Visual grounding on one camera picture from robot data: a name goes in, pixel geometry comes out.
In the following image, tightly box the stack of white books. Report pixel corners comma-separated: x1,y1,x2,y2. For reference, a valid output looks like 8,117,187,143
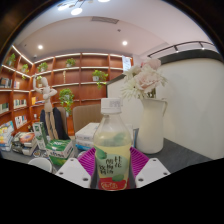
74,122,134,152

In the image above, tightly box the wooden artist mannequin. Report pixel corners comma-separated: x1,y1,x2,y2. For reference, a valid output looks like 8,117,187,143
32,76,59,141

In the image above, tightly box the white jug vase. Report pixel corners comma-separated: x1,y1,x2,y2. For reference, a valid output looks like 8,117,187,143
135,97,169,155

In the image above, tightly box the ceiling air vent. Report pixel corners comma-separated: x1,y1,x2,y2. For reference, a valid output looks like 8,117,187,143
90,15,120,25

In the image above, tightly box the dark jacket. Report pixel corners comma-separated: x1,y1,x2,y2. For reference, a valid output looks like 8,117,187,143
39,106,71,141

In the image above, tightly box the tan upholstered chair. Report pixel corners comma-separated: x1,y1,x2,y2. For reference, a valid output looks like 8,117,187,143
72,103,104,134

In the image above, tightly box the white patterned mug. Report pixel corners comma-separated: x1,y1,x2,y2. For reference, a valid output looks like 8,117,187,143
27,157,54,174

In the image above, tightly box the wooden bookshelf unit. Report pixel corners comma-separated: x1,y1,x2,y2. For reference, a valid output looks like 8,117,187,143
0,44,134,134

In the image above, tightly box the small stack of books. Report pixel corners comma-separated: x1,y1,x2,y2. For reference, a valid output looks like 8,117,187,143
12,131,38,157

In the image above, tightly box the yellow drink bottle white cap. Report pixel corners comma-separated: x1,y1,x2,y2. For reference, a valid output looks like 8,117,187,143
93,97,133,192

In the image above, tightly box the black ceiling track rail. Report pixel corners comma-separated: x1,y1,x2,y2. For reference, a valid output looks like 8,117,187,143
147,40,216,58

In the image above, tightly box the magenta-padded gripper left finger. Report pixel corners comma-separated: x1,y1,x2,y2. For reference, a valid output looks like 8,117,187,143
54,147,98,189

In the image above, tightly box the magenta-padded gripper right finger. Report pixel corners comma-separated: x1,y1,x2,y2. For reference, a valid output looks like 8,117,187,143
129,146,172,189

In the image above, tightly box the ceiling chandelier with round lamps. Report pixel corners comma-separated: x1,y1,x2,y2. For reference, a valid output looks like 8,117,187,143
56,0,111,16

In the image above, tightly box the green and white carton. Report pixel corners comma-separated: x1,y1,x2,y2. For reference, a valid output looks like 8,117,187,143
32,121,49,151

